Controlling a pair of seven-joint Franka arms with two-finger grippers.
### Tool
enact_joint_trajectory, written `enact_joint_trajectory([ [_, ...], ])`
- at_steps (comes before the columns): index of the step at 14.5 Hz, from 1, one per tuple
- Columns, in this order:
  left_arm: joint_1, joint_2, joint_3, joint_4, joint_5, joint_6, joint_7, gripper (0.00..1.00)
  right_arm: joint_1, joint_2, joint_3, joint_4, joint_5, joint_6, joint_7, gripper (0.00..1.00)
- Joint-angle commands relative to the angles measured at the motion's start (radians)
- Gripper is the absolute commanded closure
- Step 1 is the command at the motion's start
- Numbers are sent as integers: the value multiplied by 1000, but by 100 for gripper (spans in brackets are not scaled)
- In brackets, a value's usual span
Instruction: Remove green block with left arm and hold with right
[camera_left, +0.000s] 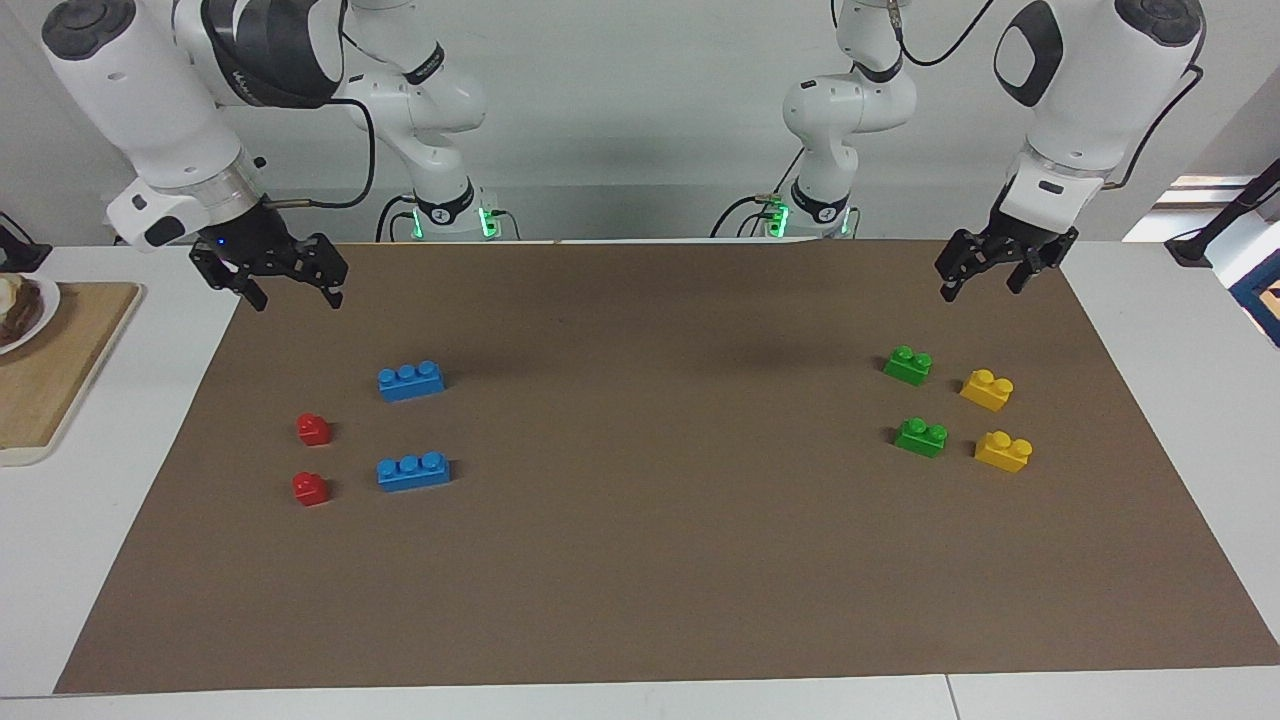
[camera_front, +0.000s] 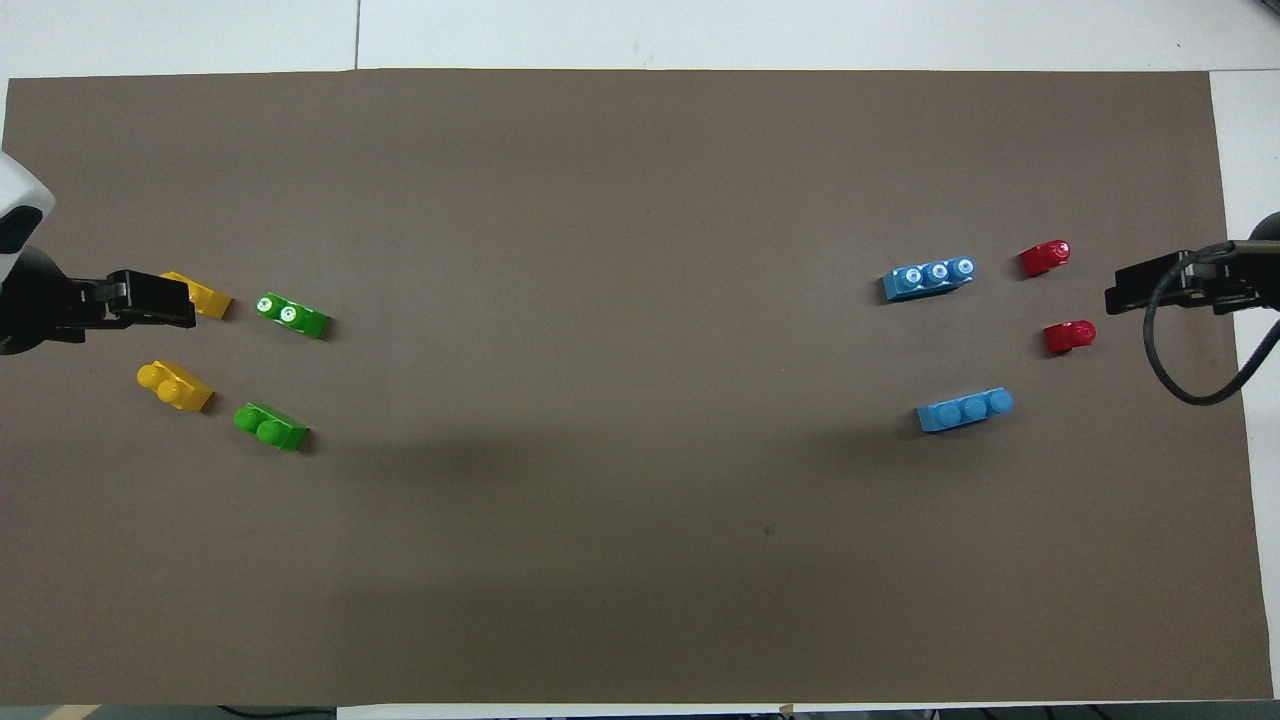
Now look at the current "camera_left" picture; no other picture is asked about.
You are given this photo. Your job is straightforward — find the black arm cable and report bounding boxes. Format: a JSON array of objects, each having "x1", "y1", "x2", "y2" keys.
[
  {"x1": 265, "y1": 95, "x2": 377, "y2": 211},
  {"x1": 885, "y1": 0, "x2": 1203, "y2": 191}
]

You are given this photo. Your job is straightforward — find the black clamp mount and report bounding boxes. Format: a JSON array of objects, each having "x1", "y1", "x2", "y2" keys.
[{"x1": 0, "y1": 212, "x2": 53, "y2": 273}]

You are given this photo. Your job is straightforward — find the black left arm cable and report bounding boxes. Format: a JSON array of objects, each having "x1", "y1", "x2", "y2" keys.
[{"x1": 885, "y1": 0, "x2": 1203, "y2": 191}]

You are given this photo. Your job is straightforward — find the white plate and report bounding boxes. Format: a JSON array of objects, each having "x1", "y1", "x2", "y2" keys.
[{"x1": 0, "y1": 275, "x2": 61, "y2": 356}]

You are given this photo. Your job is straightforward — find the brown food on plate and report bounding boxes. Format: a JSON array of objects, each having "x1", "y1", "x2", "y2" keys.
[{"x1": 0, "y1": 277, "x2": 43, "y2": 346}]

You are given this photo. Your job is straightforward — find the wooden cutting board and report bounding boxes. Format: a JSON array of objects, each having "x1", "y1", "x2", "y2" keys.
[{"x1": 0, "y1": 282, "x2": 144, "y2": 467}]

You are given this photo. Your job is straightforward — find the brown paper mat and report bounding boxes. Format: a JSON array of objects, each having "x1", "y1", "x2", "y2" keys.
[{"x1": 55, "y1": 238, "x2": 1280, "y2": 694}]

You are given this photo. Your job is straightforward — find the black base cable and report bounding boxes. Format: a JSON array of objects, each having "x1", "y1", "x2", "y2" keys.
[
  {"x1": 376, "y1": 193, "x2": 417, "y2": 242},
  {"x1": 710, "y1": 193, "x2": 779, "y2": 239}
]

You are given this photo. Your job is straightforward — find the blue framed box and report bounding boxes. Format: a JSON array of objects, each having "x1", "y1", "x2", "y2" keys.
[{"x1": 1228, "y1": 255, "x2": 1280, "y2": 349}]

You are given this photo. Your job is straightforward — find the green two-stud block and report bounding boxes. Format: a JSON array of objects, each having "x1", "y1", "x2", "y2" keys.
[
  {"x1": 882, "y1": 345, "x2": 934, "y2": 387},
  {"x1": 893, "y1": 417, "x2": 950, "y2": 460}
]

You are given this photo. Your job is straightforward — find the blue three-stud block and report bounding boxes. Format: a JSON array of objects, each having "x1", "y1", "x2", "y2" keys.
[
  {"x1": 376, "y1": 452, "x2": 452, "y2": 493},
  {"x1": 377, "y1": 360, "x2": 447, "y2": 403}
]

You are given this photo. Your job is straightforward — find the yellow two-stud block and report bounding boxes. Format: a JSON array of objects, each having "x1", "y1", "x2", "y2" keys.
[
  {"x1": 974, "y1": 430, "x2": 1034, "y2": 474},
  {"x1": 960, "y1": 368, "x2": 1015, "y2": 412}
]

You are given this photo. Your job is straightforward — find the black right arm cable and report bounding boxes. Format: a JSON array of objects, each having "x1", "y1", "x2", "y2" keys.
[{"x1": 265, "y1": 95, "x2": 377, "y2": 211}]

